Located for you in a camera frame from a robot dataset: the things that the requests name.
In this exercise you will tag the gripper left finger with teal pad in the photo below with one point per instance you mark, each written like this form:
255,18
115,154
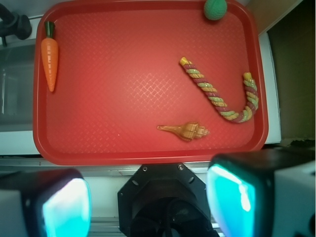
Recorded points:
49,203

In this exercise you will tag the orange toy carrot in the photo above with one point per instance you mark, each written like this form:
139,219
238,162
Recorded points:
50,55

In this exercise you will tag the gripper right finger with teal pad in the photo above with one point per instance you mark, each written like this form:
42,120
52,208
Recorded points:
267,193

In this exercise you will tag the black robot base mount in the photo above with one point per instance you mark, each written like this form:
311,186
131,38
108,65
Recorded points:
164,200

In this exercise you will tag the tan toy seashell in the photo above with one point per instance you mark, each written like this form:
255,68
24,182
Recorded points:
187,132

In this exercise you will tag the multicolored twisted rope toy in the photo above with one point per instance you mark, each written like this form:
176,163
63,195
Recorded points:
212,94

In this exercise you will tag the green rubber ball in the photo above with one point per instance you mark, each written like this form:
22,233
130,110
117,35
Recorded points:
215,9

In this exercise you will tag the gray sink faucet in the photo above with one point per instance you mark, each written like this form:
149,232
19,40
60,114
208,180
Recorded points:
13,24

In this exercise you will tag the red plastic tray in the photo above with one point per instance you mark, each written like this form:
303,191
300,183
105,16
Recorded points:
119,77

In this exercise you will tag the gray plastic sink basin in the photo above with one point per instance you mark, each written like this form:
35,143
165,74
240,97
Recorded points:
16,86

